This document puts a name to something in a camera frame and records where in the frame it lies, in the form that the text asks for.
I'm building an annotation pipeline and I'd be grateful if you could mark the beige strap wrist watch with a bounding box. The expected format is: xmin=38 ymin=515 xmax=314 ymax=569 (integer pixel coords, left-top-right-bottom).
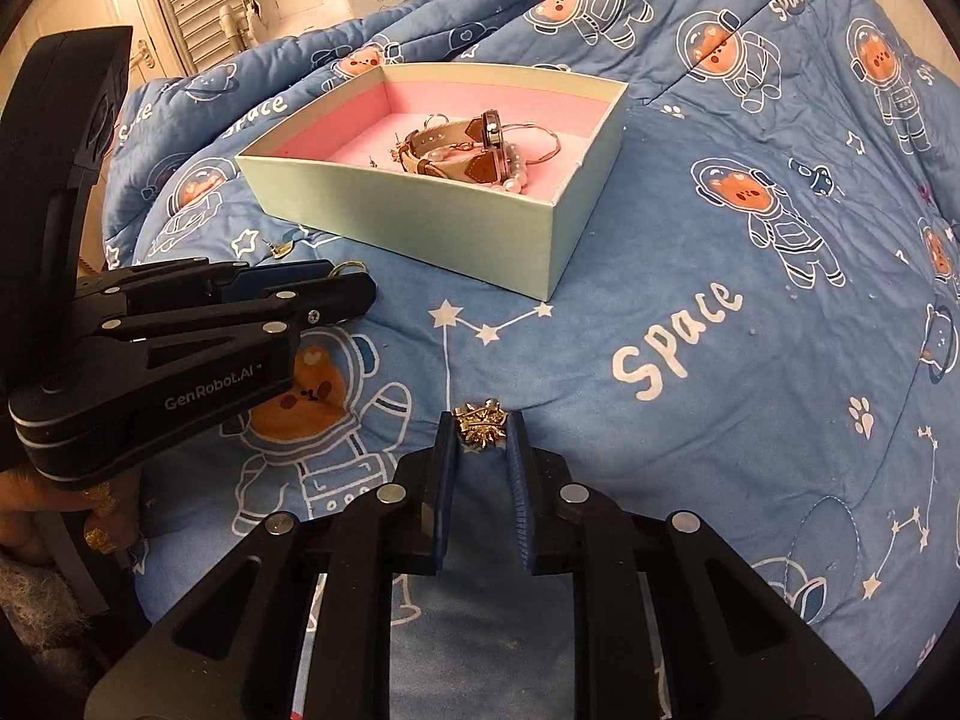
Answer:
xmin=391 ymin=109 xmax=509 ymax=185

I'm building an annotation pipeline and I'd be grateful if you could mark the left hand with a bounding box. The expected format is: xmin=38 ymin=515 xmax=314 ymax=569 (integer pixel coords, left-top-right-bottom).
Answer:
xmin=0 ymin=465 xmax=140 ymax=564

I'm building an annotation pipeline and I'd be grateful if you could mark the gold leaf earring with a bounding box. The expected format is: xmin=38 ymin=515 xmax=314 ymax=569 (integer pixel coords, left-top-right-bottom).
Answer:
xmin=268 ymin=242 xmax=295 ymax=260

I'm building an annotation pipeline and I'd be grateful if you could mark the mint box pink lining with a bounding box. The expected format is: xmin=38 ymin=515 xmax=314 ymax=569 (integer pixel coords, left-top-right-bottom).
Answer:
xmin=238 ymin=62 xmax=628 ymax=299

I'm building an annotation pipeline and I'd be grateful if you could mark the thin rose gold bangle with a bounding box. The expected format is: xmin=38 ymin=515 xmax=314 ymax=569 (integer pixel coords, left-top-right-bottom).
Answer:
xmin=505 ymin=122 xmax=563 ymax=166

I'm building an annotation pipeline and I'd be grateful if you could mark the gold snowflake brooch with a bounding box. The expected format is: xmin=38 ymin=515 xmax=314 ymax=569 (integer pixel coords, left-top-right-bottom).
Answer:
xmin=454 ymin=398 xmax=509 ymax=452

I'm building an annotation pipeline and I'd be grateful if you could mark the blue space print quilt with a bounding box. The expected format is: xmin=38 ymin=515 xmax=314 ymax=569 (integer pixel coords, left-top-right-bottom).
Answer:
xmin=104 ymin=0 xmax=958 ymax=709

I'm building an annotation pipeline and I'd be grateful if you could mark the white pearl bracelet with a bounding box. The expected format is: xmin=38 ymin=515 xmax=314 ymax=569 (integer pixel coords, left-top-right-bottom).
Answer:
xmin=426 ymin=141 xmax=531 ymax=197

